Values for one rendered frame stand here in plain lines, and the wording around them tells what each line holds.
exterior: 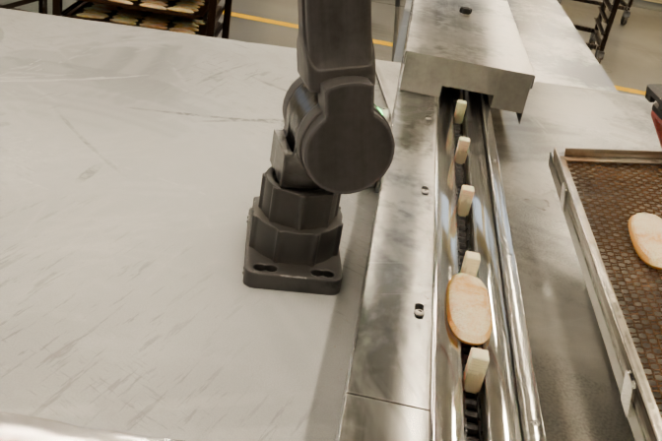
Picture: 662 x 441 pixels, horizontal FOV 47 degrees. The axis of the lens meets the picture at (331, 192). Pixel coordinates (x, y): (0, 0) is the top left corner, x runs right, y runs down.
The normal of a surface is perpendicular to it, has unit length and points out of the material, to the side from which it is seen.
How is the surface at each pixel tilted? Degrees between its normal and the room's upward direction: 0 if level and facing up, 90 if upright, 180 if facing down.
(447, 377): 0
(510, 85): 90
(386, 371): 0
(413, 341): 0
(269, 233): 90
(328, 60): 77
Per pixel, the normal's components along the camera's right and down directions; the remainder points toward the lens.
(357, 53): 0.27, 0.25
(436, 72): -0.13, 0.43
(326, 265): 0.15, -0.88
